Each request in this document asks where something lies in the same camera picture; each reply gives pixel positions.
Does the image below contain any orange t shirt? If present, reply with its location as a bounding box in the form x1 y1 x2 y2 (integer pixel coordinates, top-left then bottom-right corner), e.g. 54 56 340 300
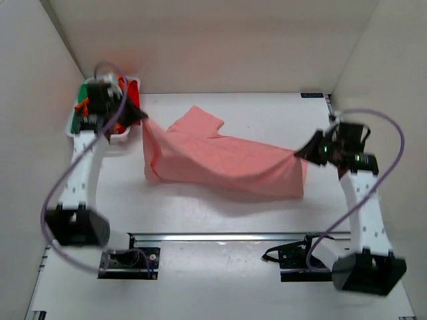
74 97 89 116

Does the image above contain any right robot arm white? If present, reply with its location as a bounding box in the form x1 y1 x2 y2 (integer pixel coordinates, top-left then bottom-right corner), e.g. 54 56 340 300
294 121 407 297

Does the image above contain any green t shirt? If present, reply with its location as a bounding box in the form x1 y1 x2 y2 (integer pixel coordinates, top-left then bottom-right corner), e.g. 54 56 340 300
69 83 87 135

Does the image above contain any red t shirt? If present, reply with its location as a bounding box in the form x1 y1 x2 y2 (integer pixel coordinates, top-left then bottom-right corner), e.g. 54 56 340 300
115 78 140 134

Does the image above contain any pink t shirt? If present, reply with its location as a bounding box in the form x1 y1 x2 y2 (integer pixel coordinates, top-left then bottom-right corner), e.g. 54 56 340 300
142 106 307 199

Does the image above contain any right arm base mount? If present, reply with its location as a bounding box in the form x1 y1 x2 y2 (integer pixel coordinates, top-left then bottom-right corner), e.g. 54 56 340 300
261 233 332 283

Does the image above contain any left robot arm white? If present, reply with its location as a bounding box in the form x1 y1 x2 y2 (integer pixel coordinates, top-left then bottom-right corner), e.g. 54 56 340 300
41 80 147 265

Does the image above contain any blue table label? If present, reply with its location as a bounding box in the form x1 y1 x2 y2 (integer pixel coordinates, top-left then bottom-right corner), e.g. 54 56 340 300
300 93 324 99

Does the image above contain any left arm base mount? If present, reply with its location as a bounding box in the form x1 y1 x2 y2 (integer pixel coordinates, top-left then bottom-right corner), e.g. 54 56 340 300
97 233 161 281

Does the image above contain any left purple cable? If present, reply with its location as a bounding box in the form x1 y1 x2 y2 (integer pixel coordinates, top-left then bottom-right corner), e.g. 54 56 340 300
39 61 157 280

